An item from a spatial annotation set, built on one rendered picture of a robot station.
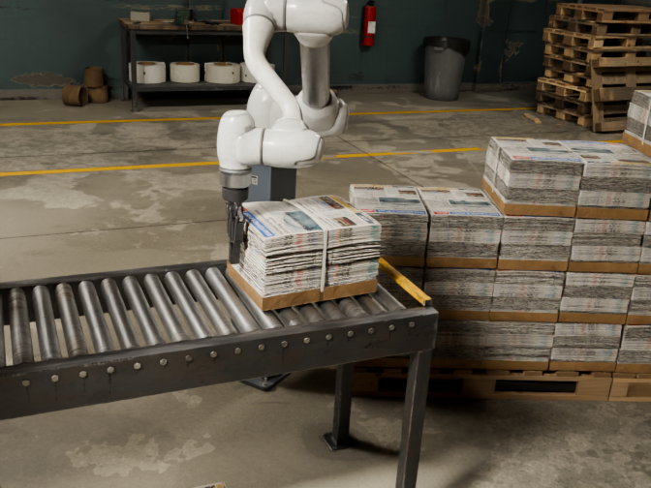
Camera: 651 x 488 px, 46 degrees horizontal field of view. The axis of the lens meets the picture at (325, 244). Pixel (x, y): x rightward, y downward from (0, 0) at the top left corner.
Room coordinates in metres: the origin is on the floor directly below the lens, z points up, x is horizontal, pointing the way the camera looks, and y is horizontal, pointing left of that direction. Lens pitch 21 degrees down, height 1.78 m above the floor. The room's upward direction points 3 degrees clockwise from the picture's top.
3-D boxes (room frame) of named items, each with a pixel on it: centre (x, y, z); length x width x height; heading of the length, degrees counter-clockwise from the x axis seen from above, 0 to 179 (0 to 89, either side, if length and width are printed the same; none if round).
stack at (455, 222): (3.03, -0.68, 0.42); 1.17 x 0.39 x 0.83; 94
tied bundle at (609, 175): (3.06, -1.11, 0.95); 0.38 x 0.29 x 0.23; 3
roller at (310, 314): (2.12, 0.09, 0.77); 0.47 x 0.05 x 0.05; 24
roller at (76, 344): (1.86, 0.68, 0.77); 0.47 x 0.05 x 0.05; 24
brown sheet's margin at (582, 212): (3.06, -1.11, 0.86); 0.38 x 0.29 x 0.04; 3
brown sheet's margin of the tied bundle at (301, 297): (2.10, 0.17, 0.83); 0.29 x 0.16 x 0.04; 28
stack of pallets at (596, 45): (9.36, -3.21, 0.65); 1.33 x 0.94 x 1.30; 118
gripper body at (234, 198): (2.07, 0.26, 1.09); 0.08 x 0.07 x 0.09; 24
